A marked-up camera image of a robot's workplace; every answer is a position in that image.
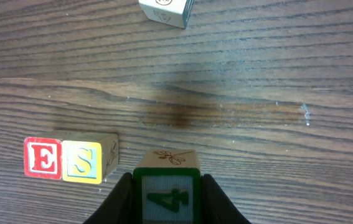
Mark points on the blue-sided wooden block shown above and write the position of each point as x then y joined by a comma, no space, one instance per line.
172,12

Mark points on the green number 4 block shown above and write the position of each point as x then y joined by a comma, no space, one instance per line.
168,187

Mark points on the yellow-topped wooden block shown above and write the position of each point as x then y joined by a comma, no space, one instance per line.
88,157

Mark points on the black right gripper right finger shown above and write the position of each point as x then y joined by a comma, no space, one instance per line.
216,207

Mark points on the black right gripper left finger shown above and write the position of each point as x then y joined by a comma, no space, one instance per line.
117,208

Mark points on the red letter E block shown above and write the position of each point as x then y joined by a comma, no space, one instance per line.
43,155

